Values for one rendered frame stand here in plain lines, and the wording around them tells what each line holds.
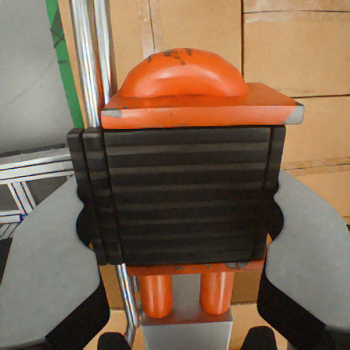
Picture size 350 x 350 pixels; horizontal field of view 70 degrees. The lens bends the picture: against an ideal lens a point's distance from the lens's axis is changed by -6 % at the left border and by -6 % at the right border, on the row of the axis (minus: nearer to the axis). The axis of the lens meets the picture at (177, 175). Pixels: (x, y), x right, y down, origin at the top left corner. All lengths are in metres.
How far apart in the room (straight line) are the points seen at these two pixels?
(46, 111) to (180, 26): 0.87
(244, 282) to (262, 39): 0.51
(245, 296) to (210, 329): 0.26
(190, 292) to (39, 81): 1.22
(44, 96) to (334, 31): 1.13
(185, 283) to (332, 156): 0.69
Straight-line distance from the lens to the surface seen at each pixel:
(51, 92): 1.32
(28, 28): 1.33
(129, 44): 0.65
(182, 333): 0.20
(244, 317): 0.47
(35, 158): 1.20
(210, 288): 0.17
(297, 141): 0.77
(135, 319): 0.18
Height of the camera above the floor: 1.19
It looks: 61 degrees down
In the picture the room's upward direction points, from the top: 177 degrees clockwise
